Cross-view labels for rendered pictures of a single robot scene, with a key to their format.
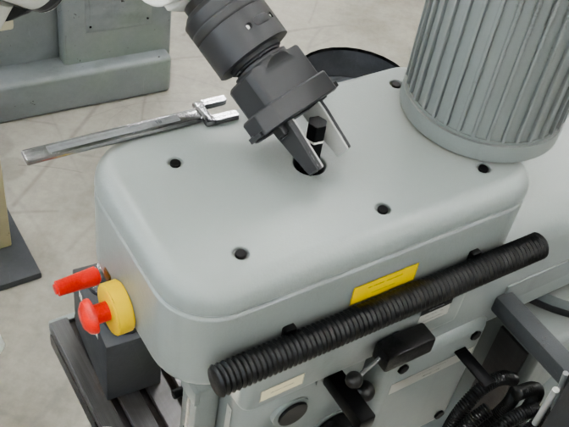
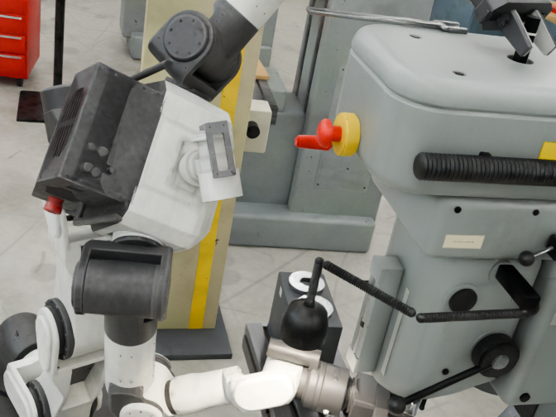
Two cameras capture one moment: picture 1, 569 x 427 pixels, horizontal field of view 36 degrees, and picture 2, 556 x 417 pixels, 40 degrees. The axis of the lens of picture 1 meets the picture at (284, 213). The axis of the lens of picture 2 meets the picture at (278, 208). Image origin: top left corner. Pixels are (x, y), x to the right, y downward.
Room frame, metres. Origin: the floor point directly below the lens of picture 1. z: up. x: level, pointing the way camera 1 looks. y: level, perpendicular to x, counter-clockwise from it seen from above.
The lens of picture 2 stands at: (-0.36, -0.11, 2.16)
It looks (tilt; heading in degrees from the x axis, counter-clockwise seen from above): 28 degrees down; 20
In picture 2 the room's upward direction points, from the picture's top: 11 degrees clockwise
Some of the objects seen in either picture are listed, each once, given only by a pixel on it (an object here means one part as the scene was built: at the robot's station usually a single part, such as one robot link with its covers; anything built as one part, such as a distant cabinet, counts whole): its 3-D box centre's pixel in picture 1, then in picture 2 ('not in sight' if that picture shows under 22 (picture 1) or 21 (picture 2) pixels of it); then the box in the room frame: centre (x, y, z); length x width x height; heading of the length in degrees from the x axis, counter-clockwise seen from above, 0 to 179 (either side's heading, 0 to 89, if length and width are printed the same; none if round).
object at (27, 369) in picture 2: not in sight; (54, 388); (0.89, 0.87, 0.68); 0.21 x 0.20 x 0.13; 61
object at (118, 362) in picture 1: (116, 324); (303, 326); (1.12, 0.31, 1.01); 0.22 x 0.12 x 0.20; 34
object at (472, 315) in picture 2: not in sight; (472, 315); (0.56, -0.08, 1.58); 0.17 x 0.01 x 0.01; 132
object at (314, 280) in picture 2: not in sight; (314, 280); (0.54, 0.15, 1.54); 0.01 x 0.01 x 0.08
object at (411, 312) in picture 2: not in sight; (372, 290); (0.52, 0.06, 1.58); 0.17 x 0.01 x 0.01; 77
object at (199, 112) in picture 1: (133, 130); (386, 19); (0.73, 0.18, 1.89); 0.24 x 0.04 x 0.01; 127
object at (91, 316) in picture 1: (96, 314); (329, 133); (0.57, 0.18, 1.76); 0.04 x 0.03 x 0.04; 39
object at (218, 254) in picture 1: (310, 211); (511, 112); (0.74, -0.03, 1.81); 0.47 x 0.26 x 0.16; 129
